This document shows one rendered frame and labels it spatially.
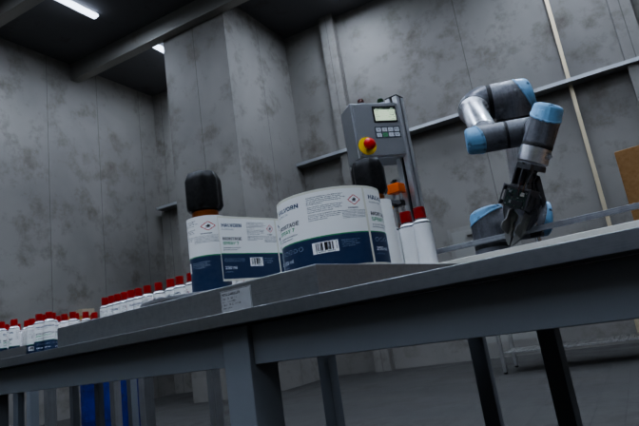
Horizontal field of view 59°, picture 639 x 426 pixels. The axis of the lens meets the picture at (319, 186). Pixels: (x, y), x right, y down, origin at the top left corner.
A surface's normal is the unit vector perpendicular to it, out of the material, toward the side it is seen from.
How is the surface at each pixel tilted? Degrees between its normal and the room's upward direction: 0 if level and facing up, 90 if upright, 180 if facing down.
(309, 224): 90
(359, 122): 90
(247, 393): 90
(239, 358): 90
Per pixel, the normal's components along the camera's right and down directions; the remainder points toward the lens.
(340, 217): 0.09, -0.26
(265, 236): 0.69, -0.28
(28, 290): 0.86, -0.25
